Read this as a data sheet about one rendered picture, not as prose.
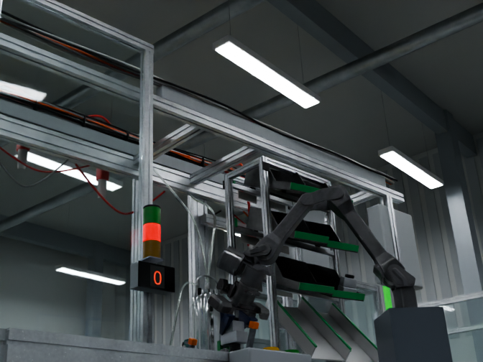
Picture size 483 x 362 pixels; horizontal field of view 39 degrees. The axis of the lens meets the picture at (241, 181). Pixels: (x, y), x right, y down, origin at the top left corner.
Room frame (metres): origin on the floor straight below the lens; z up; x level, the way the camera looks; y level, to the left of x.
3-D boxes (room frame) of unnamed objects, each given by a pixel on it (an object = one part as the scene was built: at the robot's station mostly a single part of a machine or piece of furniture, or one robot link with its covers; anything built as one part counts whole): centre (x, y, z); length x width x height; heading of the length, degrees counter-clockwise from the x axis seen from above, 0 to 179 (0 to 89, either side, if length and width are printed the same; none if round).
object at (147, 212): (1.80, 0.26, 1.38); 0.05 x 0.05 x 0.05
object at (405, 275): (1.74, -0.40, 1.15); 0.09 x 0.07 x 0.06; 173
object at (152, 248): (1.80, 0.26, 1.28); 0.05 x 0.05 x 0.05
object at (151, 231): (1.80, 0.26, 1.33); 0.05 x 0.05 x 0.05
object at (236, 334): (1.85, 0.05, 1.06); 0.08 x 0.04 x 0.07; 45
